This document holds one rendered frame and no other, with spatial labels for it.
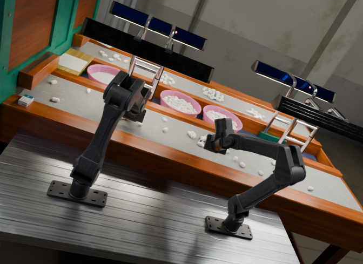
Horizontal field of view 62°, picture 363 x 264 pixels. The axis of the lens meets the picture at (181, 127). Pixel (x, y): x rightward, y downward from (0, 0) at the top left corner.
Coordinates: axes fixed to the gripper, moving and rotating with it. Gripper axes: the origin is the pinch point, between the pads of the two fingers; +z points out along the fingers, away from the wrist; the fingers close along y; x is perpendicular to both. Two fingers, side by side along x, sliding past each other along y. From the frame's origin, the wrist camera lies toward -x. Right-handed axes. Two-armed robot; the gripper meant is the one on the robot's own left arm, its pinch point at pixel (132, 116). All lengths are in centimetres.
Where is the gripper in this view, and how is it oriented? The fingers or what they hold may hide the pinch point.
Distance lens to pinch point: 150.3
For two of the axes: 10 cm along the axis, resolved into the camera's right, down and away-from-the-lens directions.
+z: -2.4, 1.6, 9.6
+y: -9.3, -3.3, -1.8
